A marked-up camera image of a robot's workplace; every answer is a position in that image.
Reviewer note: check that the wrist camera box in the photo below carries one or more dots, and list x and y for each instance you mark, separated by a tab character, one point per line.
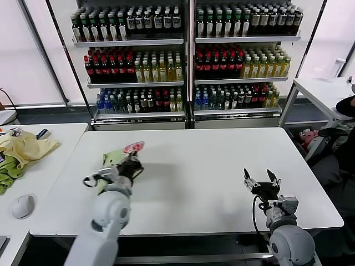
108	173
288	205

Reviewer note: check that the pale yellow garment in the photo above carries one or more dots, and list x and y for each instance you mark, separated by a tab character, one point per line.
27	149

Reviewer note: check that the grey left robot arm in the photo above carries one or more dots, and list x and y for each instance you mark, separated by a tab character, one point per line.
111	207

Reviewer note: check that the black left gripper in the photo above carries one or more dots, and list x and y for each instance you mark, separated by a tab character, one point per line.
130	169

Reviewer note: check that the light green polo shirt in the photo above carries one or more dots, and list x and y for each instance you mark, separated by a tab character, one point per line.
113	156

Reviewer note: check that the small dark tan-label bottle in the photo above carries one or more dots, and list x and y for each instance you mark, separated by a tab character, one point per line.
150	104
248	101
143	104
241	101

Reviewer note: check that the black blue striped object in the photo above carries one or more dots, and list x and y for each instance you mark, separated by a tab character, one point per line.
43	133

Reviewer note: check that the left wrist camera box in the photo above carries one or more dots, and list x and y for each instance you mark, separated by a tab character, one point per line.
108	173

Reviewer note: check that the grey laptop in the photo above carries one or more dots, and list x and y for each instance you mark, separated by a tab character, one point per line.
3	243

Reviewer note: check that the small dark white-label bottle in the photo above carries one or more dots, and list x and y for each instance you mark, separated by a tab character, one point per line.
234	101
227	101
136	105
129	105

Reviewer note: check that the white metal-framed side table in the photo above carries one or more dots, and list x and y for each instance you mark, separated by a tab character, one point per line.
319	91

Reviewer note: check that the dark bottle with navy label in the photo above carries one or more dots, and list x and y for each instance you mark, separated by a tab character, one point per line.
158	22
176	22
131	23
167	22
139	23
148	23

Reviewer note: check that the small dark green bottle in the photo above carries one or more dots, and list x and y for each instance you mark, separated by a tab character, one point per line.
114	105
220	102
212	102
121	105

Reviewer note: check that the black beverage display shelf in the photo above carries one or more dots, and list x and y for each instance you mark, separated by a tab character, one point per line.
127	43
244	39

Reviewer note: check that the pink red packaged item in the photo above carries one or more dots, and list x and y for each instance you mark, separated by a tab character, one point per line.
306	135

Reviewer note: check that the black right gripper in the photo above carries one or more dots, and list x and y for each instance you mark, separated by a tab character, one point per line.
266	191

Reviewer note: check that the small red-capped dark bottle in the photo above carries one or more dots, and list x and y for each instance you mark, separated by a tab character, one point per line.
166	104
255	100
158	104
262	100

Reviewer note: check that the blue water bottle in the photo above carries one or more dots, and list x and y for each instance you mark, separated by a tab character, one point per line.
197	102
108	105
205	102
100	105

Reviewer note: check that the grey computer mouse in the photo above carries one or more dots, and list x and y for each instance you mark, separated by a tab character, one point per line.
23	206

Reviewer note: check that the lime green garment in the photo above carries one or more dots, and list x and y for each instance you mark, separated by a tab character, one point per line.
8	171

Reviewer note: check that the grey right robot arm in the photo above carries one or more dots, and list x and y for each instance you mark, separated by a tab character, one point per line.
291	243

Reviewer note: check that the dark bottle with beige label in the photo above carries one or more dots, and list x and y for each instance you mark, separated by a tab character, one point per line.
282	21
273	21
255	22
264	22
290	21
298	21

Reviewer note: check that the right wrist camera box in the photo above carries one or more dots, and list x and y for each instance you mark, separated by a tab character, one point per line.
288	205

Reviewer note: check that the small yellow juice bottle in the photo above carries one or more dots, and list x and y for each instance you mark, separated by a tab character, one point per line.
172	104
268	100
179	104
275	99

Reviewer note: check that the green-capped dark tea bottle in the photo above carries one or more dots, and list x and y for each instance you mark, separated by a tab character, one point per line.
113	30
76	30
237	26
104	30
94	30
85	30
218	26
209	26
246	26
200	26
122	30
228	26

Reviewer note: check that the red-capped cola bottle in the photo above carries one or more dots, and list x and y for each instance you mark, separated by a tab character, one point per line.
129	70
223	67
113	70
207	67
121	70
105	70
199	67
215	67
239	67
89	70
97	70
231	67

